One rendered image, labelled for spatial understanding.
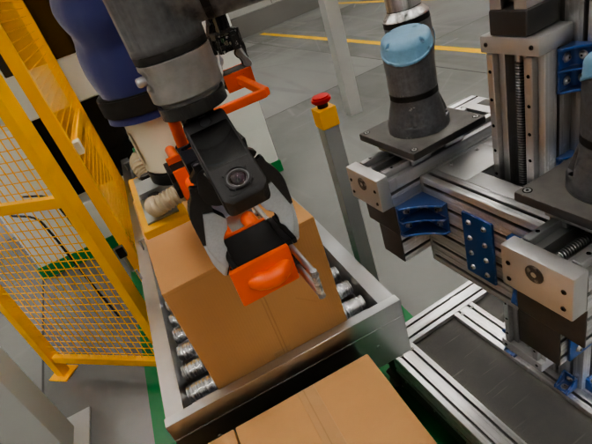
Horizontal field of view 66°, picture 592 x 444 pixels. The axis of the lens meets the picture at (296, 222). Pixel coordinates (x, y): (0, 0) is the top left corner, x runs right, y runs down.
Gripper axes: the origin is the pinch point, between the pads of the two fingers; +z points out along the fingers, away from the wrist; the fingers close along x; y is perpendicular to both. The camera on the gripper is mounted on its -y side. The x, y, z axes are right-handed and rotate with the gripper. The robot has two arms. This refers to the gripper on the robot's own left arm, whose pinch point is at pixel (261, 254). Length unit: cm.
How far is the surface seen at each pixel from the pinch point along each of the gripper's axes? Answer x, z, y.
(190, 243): 10, 28, 60
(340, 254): -32, 64, 73
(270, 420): 11, 68, 32
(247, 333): 7, 50, 45
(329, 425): -1, 68, 22
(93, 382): 87, 123, 147
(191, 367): 27, 68, 63
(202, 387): 26, 68, 54
